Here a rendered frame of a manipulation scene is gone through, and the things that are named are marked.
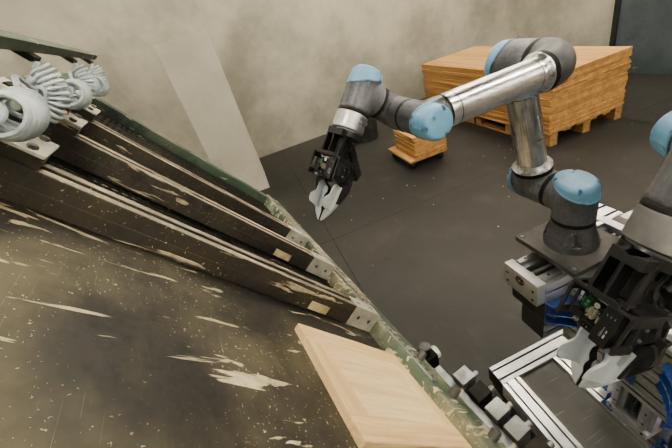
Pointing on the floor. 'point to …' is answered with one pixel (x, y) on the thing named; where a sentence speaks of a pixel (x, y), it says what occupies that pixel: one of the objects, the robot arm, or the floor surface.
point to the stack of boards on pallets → (592, 74)
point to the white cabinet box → (211, 106)
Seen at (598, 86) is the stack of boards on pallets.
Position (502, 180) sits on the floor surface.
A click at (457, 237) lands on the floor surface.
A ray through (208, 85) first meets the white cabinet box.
